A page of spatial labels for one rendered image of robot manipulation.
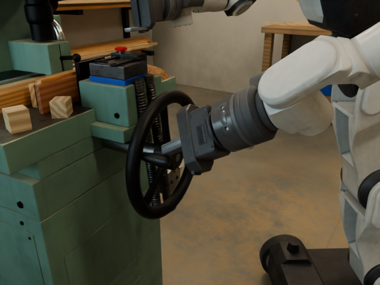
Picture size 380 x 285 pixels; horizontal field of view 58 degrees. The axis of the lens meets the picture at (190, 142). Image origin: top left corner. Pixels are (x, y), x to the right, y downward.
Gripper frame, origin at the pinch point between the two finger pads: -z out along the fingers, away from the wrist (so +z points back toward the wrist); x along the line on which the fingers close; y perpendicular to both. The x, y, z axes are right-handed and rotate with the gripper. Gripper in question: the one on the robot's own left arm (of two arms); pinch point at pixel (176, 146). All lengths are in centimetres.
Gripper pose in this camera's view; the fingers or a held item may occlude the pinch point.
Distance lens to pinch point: 63.0
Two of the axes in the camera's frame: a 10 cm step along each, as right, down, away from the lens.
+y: -6.2, -1.1, -7.8
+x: -1.7, -9.5, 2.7
